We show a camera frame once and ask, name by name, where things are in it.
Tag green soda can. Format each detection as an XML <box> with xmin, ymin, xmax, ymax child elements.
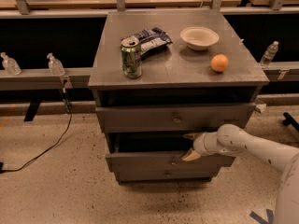
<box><xmin>121</xmin><ymin>36</ymin><xmax>142</xmax><ymax>78</ymax></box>

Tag white paper bowl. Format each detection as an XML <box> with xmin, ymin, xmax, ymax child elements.
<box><xmin>180</xmin><ymin>26</ymin><xmax>220</xmax><ymax>50</ymax></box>

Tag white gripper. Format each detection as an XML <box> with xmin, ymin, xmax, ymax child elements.
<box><xmin>182</xmin><ymin>132</ymin><xmax>218</xmax><ymax>161</ymax></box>

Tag clear bottle far left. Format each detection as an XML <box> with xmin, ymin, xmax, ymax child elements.
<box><xmin>0</xmin><ymin>52</ymin><xmax>21</xmax><ymax>76</ymax></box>

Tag grey bottom drawer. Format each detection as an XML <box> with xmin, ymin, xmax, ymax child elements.
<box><xmin>115</xmin><ymin>170</ymin><xmax>218</xmax><ymax>183</ymax></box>

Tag clear water bottle right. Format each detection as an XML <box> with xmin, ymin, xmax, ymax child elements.
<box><xmin>260</xmin><ymin>41</ymin><xmax>278</xmax><ymax>69</ymax></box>

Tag clear bottle on ledge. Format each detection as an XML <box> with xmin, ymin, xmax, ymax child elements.
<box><xmin>47</xmin><ymin>53</ymin><xmax>65</xmax><ymax>77</ymax></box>

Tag grey wooden drawer cabinet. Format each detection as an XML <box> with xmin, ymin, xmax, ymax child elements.
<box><xmin>88</xmin><ymin>9</ymin><xmax>270</xmax><ymax>185</ymax></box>

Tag blue white chip bag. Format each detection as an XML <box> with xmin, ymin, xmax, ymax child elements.
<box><xmin>128</xmin><ymin>27</ymin><xmax>172</xmax><ymax>59</ymax></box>

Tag grey drawer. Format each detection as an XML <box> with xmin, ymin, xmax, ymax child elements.
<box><xmin>105</xmin><ymin>131</ymin><xmax>236</xmax><ymax>174</ymax></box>
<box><xmin>95</xmin><ymin>103</ymin><xmax>255</xmax><ymax>133</ymax></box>
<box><xmin>115</xmin><ymin>170</ymin><xmax>218</xmax><ymax>183</ymax></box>

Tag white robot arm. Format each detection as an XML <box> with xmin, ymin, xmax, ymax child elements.
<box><xmin>181</xmin><ymin>124</ymin><xmax>299</xmax><ymax>224</ymax></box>

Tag orange fruit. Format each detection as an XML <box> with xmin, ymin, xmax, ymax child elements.
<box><xmin>210</xmin><ymin>54</ymin><xmax>229</xmax><ymax>72</ymax></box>

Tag grey top drawer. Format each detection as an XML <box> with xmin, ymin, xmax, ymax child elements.
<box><xmin>95</xmin><ymin>103</ymin><xmax>255</xmax><ymax>133</ymax></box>

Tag black power cable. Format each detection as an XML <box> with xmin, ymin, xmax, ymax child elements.
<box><xmin>0</xmin><ymin>77</ymin><xmax>74</xmax><ymax>174</ymax></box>

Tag black chair base leg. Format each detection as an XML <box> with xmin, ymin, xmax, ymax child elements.
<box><xmin>282</xmin><ymin>112</ymin><xmax>299</xmax><ymax>132</ymax></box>

